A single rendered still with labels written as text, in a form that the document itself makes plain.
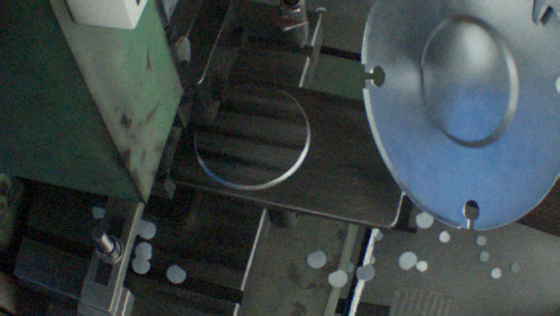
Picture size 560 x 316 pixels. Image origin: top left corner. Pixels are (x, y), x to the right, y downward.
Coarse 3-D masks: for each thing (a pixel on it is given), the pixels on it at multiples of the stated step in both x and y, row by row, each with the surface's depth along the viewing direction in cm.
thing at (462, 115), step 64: (384, 0) 89; (448, 0) 82; (512, 0) 76; (384, 64) 91; (448, 64) 83; (512, 64) 77; (384, 128) 92; (448, 128) 84; (512, 128) 78; (448, 192) 86; (512, 192) 79
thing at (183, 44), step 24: (168, 0) 73; (192, 0) 80; (216, 0) 83; (192, 24) 82; (216, 24) 82; (192, 48) 81; (216, 48) 82; (192, 72) 80; (216, 72) 83; (216, 96) 83; (192, 120) 86
